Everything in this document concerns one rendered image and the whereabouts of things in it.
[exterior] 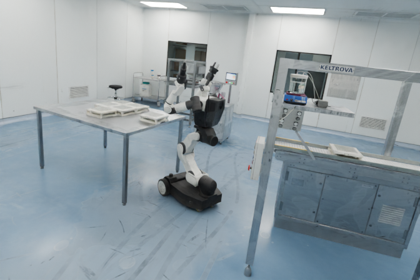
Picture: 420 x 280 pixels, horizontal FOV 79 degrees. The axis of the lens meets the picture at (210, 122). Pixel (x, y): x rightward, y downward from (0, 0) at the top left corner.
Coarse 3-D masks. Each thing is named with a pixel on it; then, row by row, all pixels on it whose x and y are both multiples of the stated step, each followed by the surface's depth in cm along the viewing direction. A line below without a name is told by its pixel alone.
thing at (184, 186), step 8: (168, 176) 304; (176, 176) 310; (184, 176) 313; (208, 176) 284; (176, 184) 296; (184, 184) 298; (200, 184) 279; (208, 184) 272; (216, 184) 278; (176, 192) 288; (184, 192) 280; (192, 192) 282; (200, 192) 280; (208, 192) 274; (216, 192) 284; (184, 200) 279; (192, 200) 273; (200, 200) 269; (208, 200) 274; (216, 200) 284; (200, 208) 271
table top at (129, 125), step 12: (36, 108) 310; (48, 108) 310; (60, 108) 316; (72, 108) 322; (84, 108) 329; (72, 120) 284; (84, 120) 278; (96, 120) 283; (108, 120) 288; (120, 120) 293; (132, 120) 299; (120, 132) 254; (132, 132) 259
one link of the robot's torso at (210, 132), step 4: (196, 128) 278; (200, 128) 273; (204, 128) 271; (208, 128) 272; (212, 128) 275; (204, 132) 268; (208, 132) 268; (212, 132) 272; (204, 136) 268; (208, 136) 267; (212, 136) 266; (216, 136) 268; (204, 140) 270; (208, 140) 266; (212, 140) 265; (216, 140) 269; (212, 144) 267
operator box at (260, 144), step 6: (258, 138) 174; (264, 138) 176; (258, 144) 165; (264, 144) 173; (258, 150) 166; (258, 156) 166; (252, 162) 168; (258, 162) 167; (252, 168) 169; (258, 168) 168; (252, 174) 170; (258, 174) 169
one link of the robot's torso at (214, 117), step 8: (200, 96) 270; (208, 96) 255; (208, 104) 257; (216, 104) 257; (224, 104) 273; (200, 112) 264; (208, 112) 262; (216, 112) 259; (200, 120) 267; (208, 120) 264; (216, 120) 270
